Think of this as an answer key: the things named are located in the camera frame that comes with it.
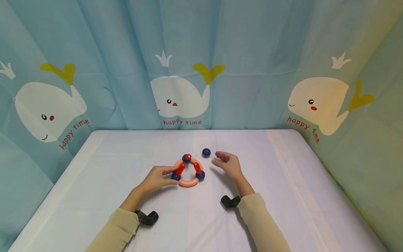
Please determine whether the long peach curved piece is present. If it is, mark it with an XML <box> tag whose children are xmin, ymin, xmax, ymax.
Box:
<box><xmin>178</xmin><ymin>177</ymin><xmax>200</xmax><ymax>188</ymax></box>

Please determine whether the person's right forearm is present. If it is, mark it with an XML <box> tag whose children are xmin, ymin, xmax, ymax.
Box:
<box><xmin>234</xmin><ymin>174</ymin><xmax>292</xmax><ymax>252</ymax></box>

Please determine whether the person's right hand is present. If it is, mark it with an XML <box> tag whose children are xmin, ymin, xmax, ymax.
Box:
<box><xmin>211</xmin><ymin>151</ymin><xmax>245</xmax><ymax>183</ymax></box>

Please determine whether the person's left hand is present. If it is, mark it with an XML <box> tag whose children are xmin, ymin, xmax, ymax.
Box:
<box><xmin>140</xmin><ymin>166</ymin><xmax>180</xmax><ymax>196</ymax></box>

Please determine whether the black wrist band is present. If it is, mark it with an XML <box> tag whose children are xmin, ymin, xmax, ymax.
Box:
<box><xmin>220</xmin><ymin>195</ymin><xmax>242</xmax><ymax>209</ymax></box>
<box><xmin>135</xmin><ymin>210</ymin><xmax>160</xmax><ymax>226</ymax></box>

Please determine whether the person's left forearm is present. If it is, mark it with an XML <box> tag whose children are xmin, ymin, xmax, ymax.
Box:
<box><xmin>85</xmin><ymin>185</ymin><xmax>148</xmax><ymax>252</ymax></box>

